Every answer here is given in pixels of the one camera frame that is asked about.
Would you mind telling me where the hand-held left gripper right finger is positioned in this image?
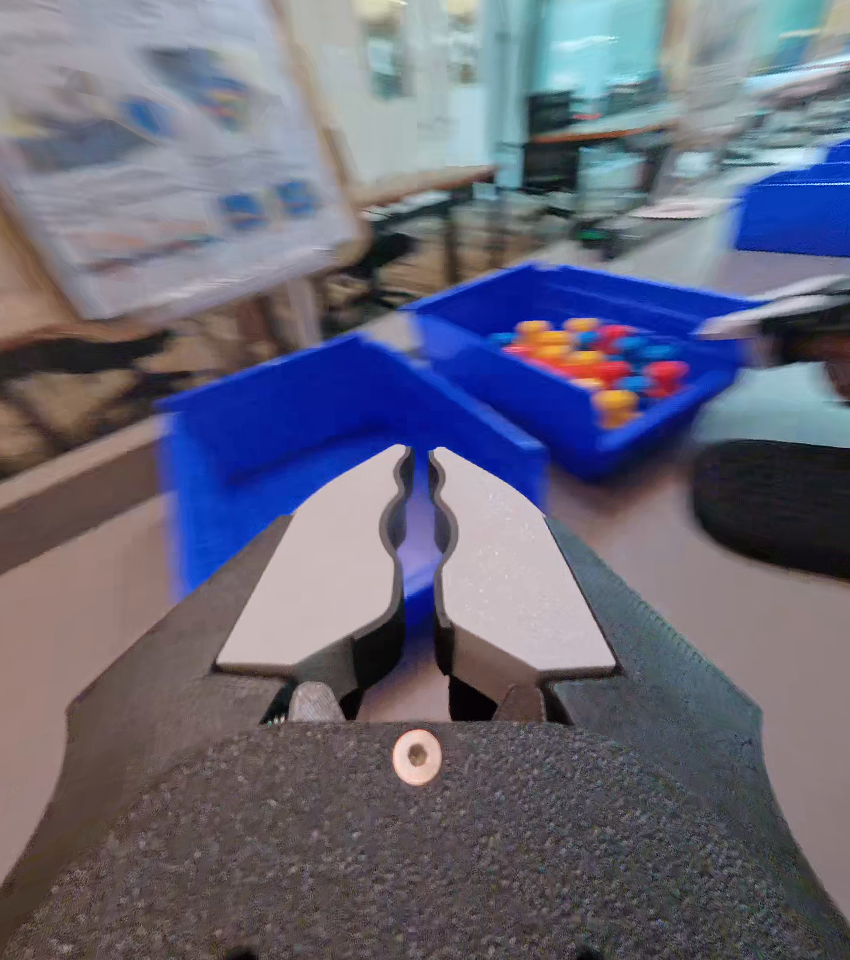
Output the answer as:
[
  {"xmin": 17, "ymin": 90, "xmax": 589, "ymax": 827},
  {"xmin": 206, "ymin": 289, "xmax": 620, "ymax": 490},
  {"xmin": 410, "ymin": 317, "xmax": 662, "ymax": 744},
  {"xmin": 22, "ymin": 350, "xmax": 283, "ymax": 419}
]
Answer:
[{"xmin": 428, "ymin": 447, "xmax": 617, "ymax": 702}]

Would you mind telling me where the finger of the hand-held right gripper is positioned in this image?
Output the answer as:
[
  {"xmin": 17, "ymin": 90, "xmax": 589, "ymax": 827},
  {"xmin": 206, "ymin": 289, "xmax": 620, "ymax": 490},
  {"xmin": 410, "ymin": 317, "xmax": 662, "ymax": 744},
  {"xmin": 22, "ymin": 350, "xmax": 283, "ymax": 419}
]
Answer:
[{"xmin": 697, "ymin": 276, "xmax": 850, "ymax": 342}]

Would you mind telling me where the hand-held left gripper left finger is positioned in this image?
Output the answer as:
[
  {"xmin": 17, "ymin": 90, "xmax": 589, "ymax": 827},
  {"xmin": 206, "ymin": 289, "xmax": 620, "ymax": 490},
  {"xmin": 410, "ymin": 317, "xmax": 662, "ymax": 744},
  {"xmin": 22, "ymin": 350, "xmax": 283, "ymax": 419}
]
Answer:
[{"xmin": 215, "ymin": 444, "xmax": 414, "ymax": 702}]

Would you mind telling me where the wooden desk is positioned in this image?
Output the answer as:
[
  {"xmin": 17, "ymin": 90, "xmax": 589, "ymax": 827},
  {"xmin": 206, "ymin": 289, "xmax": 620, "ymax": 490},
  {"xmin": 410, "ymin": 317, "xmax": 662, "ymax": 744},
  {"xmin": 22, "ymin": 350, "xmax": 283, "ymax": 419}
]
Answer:
[
  {"xmin": 353, "ymin": 166, "xmax": 497, "ymax": 286},
  {"xmin": 530, "ymin": 120, "xmax": 677, "ymax": 196}
]

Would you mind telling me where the pile of mega blocks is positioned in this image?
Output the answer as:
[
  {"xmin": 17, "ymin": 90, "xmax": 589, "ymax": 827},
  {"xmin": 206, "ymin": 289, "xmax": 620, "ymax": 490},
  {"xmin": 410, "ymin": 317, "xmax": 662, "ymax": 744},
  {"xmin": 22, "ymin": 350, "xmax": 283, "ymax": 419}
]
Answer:
[{"xmin": 488, "ymin": 316, "xmax": 692, "ymax": 430}]

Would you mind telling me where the printed instruction sheet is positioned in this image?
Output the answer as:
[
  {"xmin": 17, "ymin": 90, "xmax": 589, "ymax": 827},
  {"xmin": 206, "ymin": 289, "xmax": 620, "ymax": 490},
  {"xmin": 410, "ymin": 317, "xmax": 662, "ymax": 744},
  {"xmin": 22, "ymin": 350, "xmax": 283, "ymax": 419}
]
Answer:
[{"xmin": 0, "ymin": 0, "xmax": 354, "ymax": 320}]

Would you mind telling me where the black office chair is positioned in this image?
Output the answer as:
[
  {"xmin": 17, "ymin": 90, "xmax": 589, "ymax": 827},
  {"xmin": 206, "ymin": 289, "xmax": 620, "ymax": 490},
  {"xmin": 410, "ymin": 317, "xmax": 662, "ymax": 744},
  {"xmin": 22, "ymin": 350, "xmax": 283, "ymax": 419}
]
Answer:
[
  {"xmin": 526, "ymin": 90, "xmax": 583, "ymax": 196},
  {"xmin": 0, "ymin": 330, "xmax": 178, "ymax": 451}
]

